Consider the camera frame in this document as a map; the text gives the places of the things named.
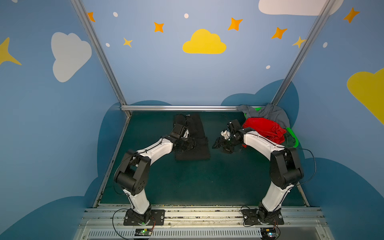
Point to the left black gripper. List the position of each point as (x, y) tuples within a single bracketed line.
[(188, 144)]

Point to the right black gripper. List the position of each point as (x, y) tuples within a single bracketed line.
[(223, 144)]

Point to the black t shirt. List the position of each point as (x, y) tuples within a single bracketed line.
[(197, 149)]

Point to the red t shirt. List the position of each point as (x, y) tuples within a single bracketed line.
[(267, 128)]

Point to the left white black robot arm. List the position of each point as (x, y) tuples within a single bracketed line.
[(132, 175)]

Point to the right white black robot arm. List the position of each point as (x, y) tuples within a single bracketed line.
[(285, 165)]

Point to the grey t shirt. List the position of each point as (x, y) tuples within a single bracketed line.
[(269, 112)]

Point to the green plastic basket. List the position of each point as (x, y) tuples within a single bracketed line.
[(290, 138)]

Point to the left controller board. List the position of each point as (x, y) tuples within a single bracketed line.
[(143, 232)]

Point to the controller board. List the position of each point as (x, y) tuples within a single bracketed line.
[(268, 234), (143, 232)]

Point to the right controller board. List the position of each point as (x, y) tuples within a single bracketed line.
[(268, 234)]

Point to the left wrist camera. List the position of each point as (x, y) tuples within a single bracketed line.
[(179, 131)]

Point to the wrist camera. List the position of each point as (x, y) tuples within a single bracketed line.
[(226, 134), (179, 131)]

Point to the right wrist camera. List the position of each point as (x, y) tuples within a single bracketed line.
[(226, 134)]

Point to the back aluminium frame rail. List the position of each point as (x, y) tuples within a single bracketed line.
[(179, 108)]

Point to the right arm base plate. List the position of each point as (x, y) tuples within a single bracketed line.
[(253, 217)]

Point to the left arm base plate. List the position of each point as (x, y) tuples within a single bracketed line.
[(148, 218)]

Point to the left side table rail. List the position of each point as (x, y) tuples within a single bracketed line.
[(112, 162)]

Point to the table rail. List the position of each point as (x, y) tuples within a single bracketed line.
[(306, 202), (112, 162)]

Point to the right side table rail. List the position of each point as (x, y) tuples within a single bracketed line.
[(306, 202)]

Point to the front aluminium rail bed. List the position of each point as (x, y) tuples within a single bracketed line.
[(202, 223)]

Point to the left aluminium frame post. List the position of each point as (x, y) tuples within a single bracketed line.
[(88, 26)]

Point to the aluminium frame post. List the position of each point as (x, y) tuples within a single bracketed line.
[(88, 26), (311, 37)]

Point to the right aluminium frame post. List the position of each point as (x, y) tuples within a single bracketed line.
[(311, 37)]

